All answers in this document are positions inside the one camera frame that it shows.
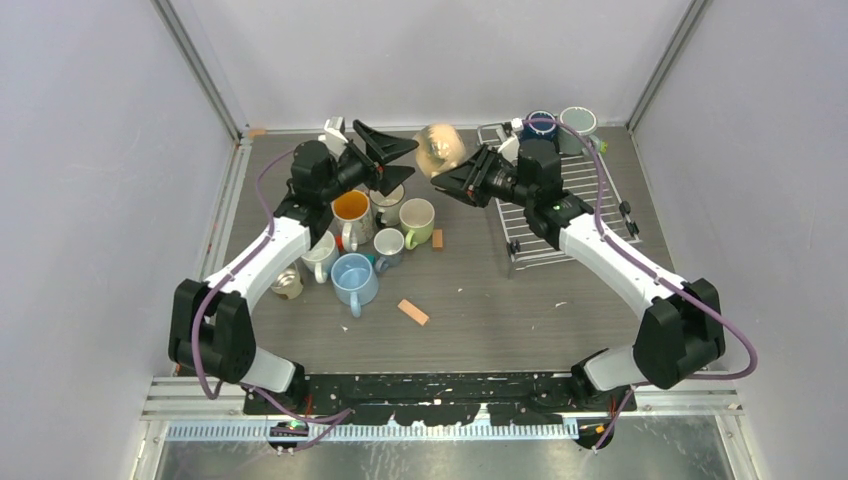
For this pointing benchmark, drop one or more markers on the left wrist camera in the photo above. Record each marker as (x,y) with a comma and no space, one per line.
(333,136)

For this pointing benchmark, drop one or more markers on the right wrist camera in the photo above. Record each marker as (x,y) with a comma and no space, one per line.
(509,134)

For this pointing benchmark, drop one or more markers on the white fluted bowl cup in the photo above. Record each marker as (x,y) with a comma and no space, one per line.
(387,207)

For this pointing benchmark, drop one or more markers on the long light wooden block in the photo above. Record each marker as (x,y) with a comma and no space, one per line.
(413,312)

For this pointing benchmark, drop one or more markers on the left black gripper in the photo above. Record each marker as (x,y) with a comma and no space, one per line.
(378,149)

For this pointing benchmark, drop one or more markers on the blue white gradient mug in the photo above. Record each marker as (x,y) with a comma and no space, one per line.
(320,259)

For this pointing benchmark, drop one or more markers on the light green mug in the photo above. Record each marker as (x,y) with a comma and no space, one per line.
(417,217)

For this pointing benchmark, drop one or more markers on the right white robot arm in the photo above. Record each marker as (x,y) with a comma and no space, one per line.
(678,333)

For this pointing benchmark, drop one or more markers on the light blue mug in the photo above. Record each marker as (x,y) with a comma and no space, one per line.
(355,281)

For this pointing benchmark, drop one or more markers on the wire dish rack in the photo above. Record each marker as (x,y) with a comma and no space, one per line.
(591,205)

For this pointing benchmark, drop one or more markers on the small grey blue mug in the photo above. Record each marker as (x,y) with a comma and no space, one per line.
(389,244)

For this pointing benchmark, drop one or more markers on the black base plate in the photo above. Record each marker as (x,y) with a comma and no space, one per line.
(439,399)

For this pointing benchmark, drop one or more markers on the beige brown cup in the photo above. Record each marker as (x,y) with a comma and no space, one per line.
(288,284)

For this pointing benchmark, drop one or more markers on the grey patterned mug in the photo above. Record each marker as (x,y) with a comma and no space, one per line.
(581,123)

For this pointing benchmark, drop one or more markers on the small brown wooden block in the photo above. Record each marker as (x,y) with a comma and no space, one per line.
(437,241)

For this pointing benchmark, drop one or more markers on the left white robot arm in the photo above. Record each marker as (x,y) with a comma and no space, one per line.
(211,330)

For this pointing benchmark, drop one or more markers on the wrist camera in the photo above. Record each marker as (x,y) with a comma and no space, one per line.
(333,136)
(509,134)

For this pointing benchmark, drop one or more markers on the navy blue mug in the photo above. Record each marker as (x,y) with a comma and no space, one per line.
(541,125)

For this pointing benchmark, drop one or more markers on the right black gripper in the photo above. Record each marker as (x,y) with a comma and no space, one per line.
(473,172)

